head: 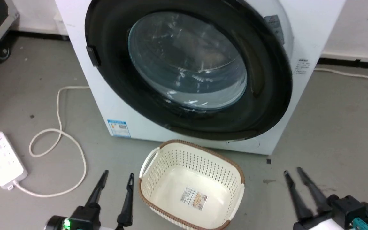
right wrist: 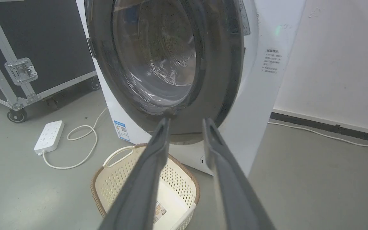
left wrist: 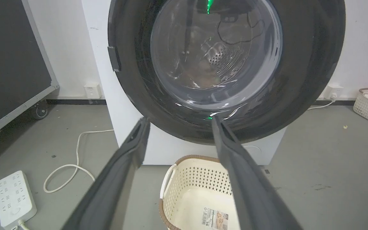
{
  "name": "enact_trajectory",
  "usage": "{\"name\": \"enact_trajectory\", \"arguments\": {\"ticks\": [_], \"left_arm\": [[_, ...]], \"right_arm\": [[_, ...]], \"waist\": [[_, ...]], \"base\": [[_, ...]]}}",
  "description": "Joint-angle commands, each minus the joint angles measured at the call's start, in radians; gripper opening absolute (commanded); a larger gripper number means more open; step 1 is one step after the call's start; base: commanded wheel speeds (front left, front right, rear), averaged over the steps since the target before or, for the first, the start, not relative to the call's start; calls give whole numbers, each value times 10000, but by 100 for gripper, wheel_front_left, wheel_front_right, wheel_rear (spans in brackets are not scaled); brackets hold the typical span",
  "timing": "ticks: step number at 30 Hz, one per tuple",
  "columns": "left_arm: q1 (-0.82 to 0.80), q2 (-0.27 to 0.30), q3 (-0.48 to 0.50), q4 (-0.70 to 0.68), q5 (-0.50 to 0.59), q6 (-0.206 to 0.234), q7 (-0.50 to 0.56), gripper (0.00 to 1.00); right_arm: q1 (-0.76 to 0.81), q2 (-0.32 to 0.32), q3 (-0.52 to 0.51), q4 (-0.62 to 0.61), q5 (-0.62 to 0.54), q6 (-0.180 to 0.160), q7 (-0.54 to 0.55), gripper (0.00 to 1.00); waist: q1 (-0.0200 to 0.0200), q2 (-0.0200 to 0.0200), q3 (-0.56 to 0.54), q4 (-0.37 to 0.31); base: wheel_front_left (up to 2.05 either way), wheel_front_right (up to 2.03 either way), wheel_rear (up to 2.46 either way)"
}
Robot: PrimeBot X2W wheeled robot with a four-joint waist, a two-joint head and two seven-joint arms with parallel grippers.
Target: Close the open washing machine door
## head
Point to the grey label sticker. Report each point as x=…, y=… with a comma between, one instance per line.
x=275, y=28

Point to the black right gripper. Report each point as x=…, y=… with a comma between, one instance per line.
x=347, y=210

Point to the black round washing machine door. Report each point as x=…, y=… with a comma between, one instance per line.
x=113, y=35

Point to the white power strip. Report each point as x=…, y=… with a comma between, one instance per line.
x=2, y=159

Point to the paper label in basket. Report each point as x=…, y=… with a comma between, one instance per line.
x=194, y=198

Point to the blue energy label sticker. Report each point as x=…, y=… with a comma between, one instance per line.
x=119, y=128

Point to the white text sticker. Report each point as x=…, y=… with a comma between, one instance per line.
x=302, y=66

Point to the glass door window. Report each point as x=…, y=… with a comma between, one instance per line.
x=187, y=60

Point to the black door latch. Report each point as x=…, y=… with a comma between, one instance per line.
x=93, y=56

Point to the cream laundry basket brown rim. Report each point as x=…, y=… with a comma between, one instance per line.
x=171, y=185

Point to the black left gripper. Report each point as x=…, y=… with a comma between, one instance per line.
x=81, y=217

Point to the black caster wheel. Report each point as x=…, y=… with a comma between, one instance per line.
x=2, y=50

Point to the white washing machine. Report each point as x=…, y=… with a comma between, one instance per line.
x=315, y=19

